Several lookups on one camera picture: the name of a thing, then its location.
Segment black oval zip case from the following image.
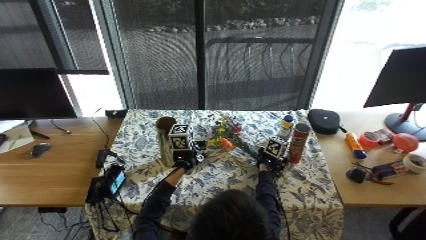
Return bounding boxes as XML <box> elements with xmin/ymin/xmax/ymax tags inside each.
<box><xmin>306</xmin><ymin>108</ymin><xmax>348</xmax><ymax>136</ymax></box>

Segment orange tube with blue cap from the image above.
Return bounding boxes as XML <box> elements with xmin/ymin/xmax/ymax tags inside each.
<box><xmin>344</xmin><ymin>132</ymin><xmax>368</xmax><ymax>160</ymax></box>

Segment bunch of colourful flowers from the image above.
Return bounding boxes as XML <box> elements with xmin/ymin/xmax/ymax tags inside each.
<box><xmin>206</xmin><ymin>114</ymin><xmax>261</xmax><ymax>158</ymax></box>

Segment yellow bottle with blue cap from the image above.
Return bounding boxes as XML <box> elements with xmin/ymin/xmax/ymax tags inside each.
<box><xmin>278</xmin><ymin>114</ymin><xmax>295</xmax><ymax>140</ymax></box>

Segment red tape roll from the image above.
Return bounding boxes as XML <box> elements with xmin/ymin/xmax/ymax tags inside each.
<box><xmin>356</xmin><ymin>131</ymin><xmax>380</xmax><ymax>150</ymax></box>

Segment black cable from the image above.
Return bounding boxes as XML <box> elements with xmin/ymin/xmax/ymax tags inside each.
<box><xmin>90</xmin><ymin>107</ymin><xmax>111</xmax><ymax>152</ymax></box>

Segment white tape roll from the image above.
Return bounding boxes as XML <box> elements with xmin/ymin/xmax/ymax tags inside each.
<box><xmin>402</xmin><ymin>153</ymin><xmax>426</xmax><ymax>175</ymax></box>

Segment black flat device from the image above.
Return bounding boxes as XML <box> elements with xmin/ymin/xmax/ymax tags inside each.
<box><xmin>83</xmin><ymin>175</ymin><xmax>107</xmax><ymax>205</ymax></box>

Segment black metal railing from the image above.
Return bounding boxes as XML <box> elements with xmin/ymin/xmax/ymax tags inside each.
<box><xmin>203</xmin><ymin>36</ymin><xmax>314</xmax><ymax>84</ymax></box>

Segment blue floral white tablecloth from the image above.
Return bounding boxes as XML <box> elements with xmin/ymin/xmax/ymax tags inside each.
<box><xmin>83</xmin><ymin>109</ymin><xmax>346</xmax><ymax>240</ymax></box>

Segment person's left hand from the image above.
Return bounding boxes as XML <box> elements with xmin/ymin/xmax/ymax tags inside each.
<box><xmin>171</xmin><ymin>158</ymin><xmax>197</xmax><ymax>172</ymax></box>

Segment red round ball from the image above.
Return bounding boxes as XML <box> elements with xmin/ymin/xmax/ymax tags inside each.
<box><xmin>391</xmin><ymin>132</ymin><xmax>420</xmax><ymax>154</ymax></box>

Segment clear plastic bottle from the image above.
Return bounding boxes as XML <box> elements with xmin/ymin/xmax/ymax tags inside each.
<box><xmin>295</xmin><ymin>109</ymin><xmax>310</xmax><ymax>126</ymax></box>

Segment the person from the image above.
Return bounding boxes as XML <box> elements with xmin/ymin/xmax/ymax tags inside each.
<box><xmin>131</xmin><ymin>167</ymin><xmax>284</xmax><ymax>240</ymax></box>

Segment black monitor on red stand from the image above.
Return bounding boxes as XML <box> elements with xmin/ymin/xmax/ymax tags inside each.
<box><xmin>362</xmin><ymin>46</ymin><xmax>426</xmax><ymax>142</ymax></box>

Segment white marker cube on right glove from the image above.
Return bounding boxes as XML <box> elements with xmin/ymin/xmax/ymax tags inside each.
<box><xmin>262</xmin><ymin>136</ymin><xmax>290</xmax><ymax>159</ymax></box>

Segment small black box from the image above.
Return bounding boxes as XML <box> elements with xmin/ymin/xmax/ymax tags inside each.
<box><xmin>103</xmin><ymin>108</ymin><xmax>129</xmax><ymax>119</ymax></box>

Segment black computer mouse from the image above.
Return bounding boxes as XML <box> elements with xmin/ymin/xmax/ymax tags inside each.
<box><xmin>344</xmin><ymin>166</ymin><xmax>368</xmax><ymax>184</ymax></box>

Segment red cylindrical chips can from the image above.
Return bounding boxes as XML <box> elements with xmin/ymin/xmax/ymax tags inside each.
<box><xmin>287</xmin><ymin>122</ymin><xmax>311</xmax><ymax>165</ymax></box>

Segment black power adapter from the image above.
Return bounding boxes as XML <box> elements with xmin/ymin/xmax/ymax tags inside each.
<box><xmin>94</xmin><ymin>149</ymin><xmax>109</xmax><ymax>169</ymax></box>

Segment tall grey cylindrical vase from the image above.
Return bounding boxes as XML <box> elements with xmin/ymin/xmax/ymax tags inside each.
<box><xmin>154</xmin><ymin>116</ymin><xmax>179</xmax><ymax>168</ymax></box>

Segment white paper sheet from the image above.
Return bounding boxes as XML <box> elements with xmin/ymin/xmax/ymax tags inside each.
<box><xmin>0</xmin><ymin>123</ymin><xmax>36</xmax><ymax>155</ymax></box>

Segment orange-handled pliers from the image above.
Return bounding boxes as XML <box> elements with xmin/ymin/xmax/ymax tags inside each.
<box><xmin>366</xmin><ymin>176</ymin><xmax>395</xmax><ymax>186</ymax></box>

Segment dark grey computer mouse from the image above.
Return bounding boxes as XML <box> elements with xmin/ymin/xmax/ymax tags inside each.
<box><xmin>29</xmin><ymin>142</ymin><xmax>53</xmax><ymax>159</ymax></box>

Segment dark snack packet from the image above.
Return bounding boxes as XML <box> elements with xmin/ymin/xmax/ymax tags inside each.
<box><xmin>370</xmin><ymin>160</ymin><xmax>410</xmax><ymax>180</ymax></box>

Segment person's right hand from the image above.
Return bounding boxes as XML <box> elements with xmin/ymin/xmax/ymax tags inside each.
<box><xmin>255</xmin><ymin>149</ymin><xmax>288</xmax><ymax>173</ymax></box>

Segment black chair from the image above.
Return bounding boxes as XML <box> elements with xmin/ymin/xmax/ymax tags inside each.
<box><xmin>387</xmin><ymin>206</ymin><xmax>426</xmax><ymax>240</ymax></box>

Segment smartphone with lit screen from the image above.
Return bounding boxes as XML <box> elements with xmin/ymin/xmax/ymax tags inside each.
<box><xmin>105</xmin><ymin>164</ymin><xmax>127</xmax><ymax>198</ymax></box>

